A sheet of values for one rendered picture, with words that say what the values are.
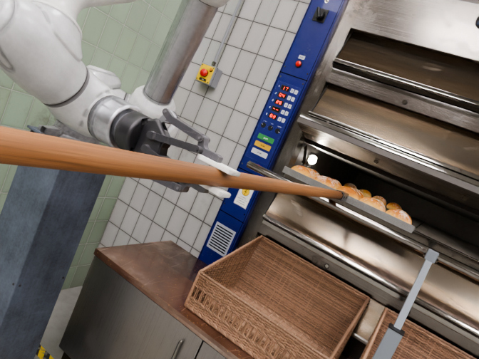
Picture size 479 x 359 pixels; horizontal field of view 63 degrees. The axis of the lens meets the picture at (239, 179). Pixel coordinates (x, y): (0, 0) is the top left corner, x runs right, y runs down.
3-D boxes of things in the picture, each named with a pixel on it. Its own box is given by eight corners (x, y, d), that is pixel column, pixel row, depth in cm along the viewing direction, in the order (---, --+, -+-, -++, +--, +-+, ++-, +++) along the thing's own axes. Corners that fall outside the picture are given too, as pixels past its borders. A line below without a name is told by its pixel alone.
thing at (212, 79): (201, 83, 210) (208, 66, 209) (215, 89, 206) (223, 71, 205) (194, 79, 204) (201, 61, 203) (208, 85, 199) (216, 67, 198)
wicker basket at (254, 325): (238, 283, 189) (261, 233, 186) (343, 353, 165) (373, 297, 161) (180, 305, 146) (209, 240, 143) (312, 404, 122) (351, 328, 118)
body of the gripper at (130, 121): (150, 112, 74) (187, 130, 70) (134, 153, 75) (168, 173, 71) (122, 102, 67) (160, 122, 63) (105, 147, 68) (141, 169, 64)
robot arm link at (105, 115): (117, 144, 78) (137, 155, 76) (80, 136, 70) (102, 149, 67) (133, 102, 77) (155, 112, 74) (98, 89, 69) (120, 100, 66)
